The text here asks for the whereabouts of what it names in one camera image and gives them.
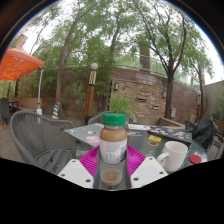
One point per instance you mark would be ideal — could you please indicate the flat round red coaster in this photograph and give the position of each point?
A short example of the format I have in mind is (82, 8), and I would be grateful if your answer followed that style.
(195, 159)

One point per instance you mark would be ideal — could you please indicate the black metal patio chair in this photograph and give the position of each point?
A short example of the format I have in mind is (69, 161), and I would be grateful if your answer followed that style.
(220, 140)

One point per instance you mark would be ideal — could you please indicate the white ceramic mug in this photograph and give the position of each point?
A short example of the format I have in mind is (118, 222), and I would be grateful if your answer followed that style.
(176, 155)

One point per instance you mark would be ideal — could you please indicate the grey laptop with stickers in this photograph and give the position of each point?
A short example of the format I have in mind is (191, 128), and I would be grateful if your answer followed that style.
(83, 133)

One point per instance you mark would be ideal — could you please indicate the dark-trunk tree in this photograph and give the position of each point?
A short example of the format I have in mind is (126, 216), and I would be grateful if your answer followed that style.
(169, 96)

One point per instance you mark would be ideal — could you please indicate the green-capped brown drink bottle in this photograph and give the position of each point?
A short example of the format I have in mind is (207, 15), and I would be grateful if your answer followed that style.
(113, 146)

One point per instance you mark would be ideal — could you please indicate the blue yellow striped cone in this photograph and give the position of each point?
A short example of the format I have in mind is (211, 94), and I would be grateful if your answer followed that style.
(55, 111)

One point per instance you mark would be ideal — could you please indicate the brown tape roll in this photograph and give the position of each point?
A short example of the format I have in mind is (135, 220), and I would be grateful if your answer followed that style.
(150, 143)

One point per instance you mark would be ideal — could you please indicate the grey wall utility box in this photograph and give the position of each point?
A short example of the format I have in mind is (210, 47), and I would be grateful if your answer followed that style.
(173, 112)

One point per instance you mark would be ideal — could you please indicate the blue sticker card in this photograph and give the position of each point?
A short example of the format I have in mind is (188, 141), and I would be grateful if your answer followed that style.
(135, 133)

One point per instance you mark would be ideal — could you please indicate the potted green plant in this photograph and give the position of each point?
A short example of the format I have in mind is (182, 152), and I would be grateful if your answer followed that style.
(121, 103)

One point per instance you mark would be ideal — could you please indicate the black laptop with stickers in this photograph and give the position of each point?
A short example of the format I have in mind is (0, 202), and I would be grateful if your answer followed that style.
(171, 134)

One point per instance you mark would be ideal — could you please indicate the yellow card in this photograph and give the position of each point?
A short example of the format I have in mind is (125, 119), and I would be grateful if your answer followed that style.
(155, 138)

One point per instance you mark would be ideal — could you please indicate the orange canopy tent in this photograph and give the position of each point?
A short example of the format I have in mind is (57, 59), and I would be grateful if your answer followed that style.
(18, 65)

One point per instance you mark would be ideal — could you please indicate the black jacket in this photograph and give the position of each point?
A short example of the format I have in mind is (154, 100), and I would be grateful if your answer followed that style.
(204, 133)

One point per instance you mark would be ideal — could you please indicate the black wall lantern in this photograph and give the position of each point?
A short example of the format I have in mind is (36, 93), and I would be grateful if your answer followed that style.
(116, 86)
(164, 94)

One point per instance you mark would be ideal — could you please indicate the white printed paper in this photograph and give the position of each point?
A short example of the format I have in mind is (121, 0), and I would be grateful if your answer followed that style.
(138, 127)

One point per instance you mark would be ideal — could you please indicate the wooden globe lamp post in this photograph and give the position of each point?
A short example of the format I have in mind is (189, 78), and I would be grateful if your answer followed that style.
(90, 96)

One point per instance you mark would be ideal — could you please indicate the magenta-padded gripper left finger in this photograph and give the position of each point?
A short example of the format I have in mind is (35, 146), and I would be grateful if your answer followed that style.
(83, 166)

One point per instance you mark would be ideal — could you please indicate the dark patio chair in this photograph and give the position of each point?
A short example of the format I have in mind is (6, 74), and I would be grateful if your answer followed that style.
(5, 111)

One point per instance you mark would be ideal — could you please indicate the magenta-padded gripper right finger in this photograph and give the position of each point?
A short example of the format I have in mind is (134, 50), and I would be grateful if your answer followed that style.
(140, 166)

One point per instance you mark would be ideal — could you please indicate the leaning brown-trunk tree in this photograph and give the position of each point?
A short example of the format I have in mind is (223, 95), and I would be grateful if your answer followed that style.
(59, 96)

